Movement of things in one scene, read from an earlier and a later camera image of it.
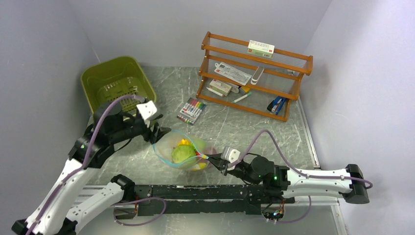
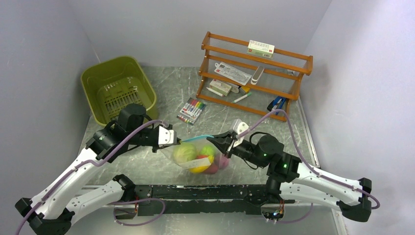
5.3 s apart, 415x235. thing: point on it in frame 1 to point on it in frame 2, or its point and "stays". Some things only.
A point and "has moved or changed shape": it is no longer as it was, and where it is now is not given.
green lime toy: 200,144 to 207,150
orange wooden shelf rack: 251,77 stays
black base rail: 189,199 stays
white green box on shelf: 261,49 stays
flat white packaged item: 232,73 stays
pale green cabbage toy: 181,152 stays
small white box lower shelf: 220,86 stays
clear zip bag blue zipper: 165,141 has moved or changed shape
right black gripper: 216,159 to 225,143
